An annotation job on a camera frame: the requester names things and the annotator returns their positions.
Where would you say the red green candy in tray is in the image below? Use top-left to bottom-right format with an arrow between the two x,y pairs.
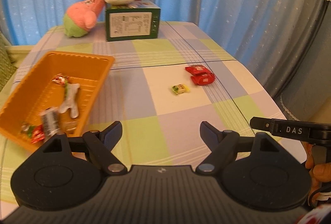
21,123 -> 46,144

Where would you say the pink green plush toy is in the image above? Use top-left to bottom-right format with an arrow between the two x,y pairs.
63,0 -> 105,38

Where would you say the white silver wrapper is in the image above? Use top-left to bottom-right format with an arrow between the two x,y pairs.
58,82 -> 80,119

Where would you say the yellow green candy packet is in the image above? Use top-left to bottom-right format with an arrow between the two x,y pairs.
171,84 -> 190,95

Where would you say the red snack packet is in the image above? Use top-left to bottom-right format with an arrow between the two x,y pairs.
191,73 -> 215,86
185,64 -> 210,76

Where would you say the orange plastic tray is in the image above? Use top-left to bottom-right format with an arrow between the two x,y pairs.
1,51 -> 115,152

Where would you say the checkered tablecloth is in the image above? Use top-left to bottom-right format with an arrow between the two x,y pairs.
0,21 -> 309,212

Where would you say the green cardboard box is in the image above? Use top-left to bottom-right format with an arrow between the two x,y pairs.
105,0 -> 161,42

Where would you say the person's right hand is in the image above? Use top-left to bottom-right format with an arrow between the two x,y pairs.
302,142 -> 331,194

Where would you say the green patterned sofa cushion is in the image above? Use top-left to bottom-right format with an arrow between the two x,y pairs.
0,33 -> 17,91

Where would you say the silver barcode snack packet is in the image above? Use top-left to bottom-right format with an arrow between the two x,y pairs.
40,107 -> 61,139

